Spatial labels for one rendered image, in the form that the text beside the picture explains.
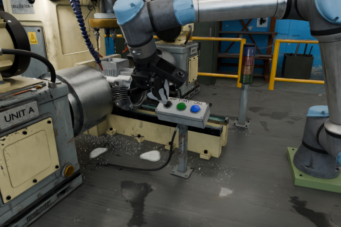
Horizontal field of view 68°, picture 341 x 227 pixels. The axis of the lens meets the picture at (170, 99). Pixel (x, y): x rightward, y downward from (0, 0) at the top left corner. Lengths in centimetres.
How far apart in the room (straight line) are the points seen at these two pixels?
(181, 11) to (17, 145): 52
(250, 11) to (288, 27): 534
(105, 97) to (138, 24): 41
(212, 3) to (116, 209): 67
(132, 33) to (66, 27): 68
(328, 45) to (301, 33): 542
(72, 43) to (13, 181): 75
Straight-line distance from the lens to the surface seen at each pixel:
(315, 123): 96
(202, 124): 81
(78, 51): 135
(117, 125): 125
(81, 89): 91
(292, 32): 613
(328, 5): 68
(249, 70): 127
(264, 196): 92
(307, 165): 103
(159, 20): 63
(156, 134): 114
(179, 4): 63
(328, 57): 76
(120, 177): 96
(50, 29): 124
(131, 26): 64
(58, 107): 81
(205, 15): 76
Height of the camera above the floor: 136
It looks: 19 degrees down
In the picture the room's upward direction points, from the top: straight up
